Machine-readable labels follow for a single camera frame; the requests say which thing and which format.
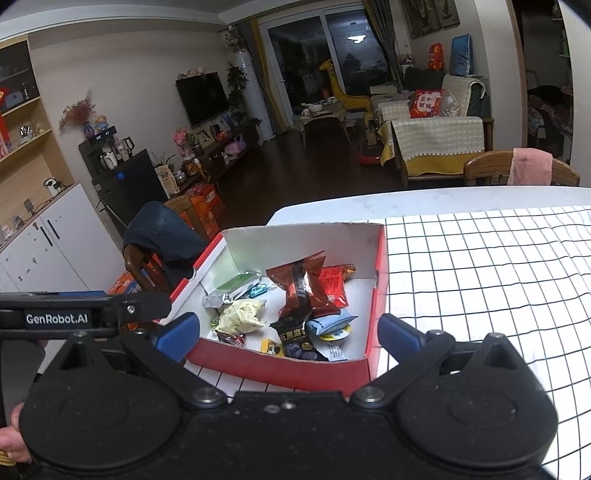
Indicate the mustard yellow snack packet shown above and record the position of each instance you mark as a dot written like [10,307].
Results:
[271,347]

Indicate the red floor toy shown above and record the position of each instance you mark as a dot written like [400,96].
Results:
[371,154]

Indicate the wooden wall shelf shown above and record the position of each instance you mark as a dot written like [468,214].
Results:
[32,161]

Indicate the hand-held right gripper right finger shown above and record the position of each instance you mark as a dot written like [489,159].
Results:
[397,334]

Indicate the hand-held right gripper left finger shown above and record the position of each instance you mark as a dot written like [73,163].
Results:
[178,332]

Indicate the dark brown candy wrapper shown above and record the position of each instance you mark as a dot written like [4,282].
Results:
[231,338]

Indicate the dark wooden tv stand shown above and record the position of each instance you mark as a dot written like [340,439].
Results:
[231,157]

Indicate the red printed pillow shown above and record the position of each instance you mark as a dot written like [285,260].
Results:
[427,104]

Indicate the white tower air conditioner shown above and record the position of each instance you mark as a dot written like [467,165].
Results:
[254,101]

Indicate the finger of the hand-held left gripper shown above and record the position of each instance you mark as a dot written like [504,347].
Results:
[55,318]

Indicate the white blue snack packet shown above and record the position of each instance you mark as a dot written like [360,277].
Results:
[336,353]

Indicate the white paper bag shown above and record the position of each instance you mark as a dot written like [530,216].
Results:
[167,180]

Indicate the small cartoon figurine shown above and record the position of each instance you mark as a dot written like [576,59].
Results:
[102,124]

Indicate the pale yellow snack packet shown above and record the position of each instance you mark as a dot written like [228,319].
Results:
[240,316]

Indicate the black snack packet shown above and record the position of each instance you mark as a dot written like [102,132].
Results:
[295,341]

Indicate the grey cushion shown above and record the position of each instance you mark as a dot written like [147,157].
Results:
[451,104]

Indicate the pink towel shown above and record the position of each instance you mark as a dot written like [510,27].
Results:
[531,166]

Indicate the dark red shiny snack packet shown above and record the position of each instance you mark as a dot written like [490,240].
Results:
[300,286]

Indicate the glass balcony door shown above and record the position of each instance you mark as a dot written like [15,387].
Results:
[304,55]

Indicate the pink flower bouquet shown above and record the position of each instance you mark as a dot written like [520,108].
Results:
[181,138]

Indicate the blue pillow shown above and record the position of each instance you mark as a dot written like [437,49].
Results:
[461,55]

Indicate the wooden chair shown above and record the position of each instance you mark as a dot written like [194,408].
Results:
[485,168]
[138,272]

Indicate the small blue candy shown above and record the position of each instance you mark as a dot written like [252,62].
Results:
[257,290]

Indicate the sofa with cream cover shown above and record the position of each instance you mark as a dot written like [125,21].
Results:
[434,138]

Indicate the red cardboard box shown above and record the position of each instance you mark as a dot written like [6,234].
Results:
[277,374]

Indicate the grey yellow curtain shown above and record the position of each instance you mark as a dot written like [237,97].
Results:
[265,78]
[383,41]

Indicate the green potted plant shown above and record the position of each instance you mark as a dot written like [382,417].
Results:
[238,90]

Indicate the pink handbag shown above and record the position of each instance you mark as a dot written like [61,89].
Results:
[234,145]

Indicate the yellow giraffe toy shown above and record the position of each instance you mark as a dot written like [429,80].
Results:
[341,92]

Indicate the light blue snack packet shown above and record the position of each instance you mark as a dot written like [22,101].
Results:
[328,323]

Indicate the white checkered tablecloth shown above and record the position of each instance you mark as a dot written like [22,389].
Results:
[485,277]

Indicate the stack of orange cartons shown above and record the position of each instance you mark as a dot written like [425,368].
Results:
[203,207]

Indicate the red orange cushion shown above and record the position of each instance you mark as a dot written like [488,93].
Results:
[436,56]

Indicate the orange blue carton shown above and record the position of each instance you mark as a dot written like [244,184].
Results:
[125,284]

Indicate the dark framed wall painting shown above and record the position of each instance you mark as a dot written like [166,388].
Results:
[420,16]
[448,11]

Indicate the white cabinet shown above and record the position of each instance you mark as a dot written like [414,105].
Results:
[60,249]

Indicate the yellow cartoon snack packet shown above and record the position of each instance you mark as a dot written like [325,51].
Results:
[336,333]

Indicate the bright red snack packet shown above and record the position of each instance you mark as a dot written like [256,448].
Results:
[334,281]

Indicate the dark blue jacket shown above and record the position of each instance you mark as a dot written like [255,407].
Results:
[161,235]

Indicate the black television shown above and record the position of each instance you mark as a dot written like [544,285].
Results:
[203,97]

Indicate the green snack packet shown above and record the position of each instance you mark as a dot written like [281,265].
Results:
[235,282]

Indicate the wooden coffee table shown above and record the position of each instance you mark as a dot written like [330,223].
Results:
[323,115]

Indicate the dried flower vase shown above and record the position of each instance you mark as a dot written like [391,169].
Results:
[76,113]

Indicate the person's left hand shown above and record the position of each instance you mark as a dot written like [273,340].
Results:
[11,443]

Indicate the black water dispenser cabinet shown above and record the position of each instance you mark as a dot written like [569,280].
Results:
[134,184]

